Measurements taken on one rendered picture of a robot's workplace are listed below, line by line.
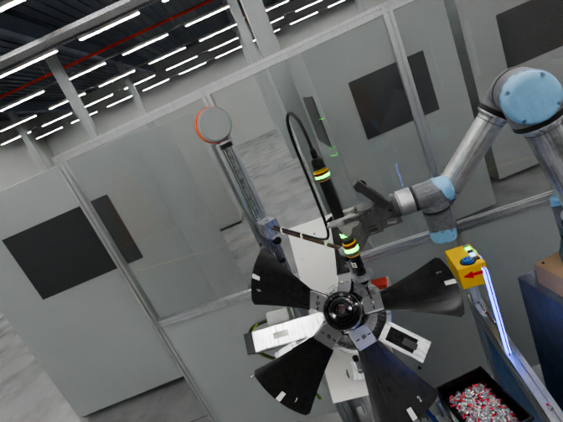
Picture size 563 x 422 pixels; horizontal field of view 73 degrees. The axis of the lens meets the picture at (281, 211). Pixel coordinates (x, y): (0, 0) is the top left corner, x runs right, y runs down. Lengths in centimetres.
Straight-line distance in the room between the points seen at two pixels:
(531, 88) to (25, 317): 359
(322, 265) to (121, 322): 226
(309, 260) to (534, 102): 95
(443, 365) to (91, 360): 274
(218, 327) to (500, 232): 157
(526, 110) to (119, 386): 356
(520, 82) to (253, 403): 221
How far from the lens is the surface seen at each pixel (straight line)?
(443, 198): 114
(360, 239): 128
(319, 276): 155
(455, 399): 142
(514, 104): 106
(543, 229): 219
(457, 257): 161
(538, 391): 141
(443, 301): 124
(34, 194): 331
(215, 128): 170
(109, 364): 375
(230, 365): 246
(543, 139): 112
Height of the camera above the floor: 190
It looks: 16 degrees down
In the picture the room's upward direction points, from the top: 24 degrees counter-clockwise
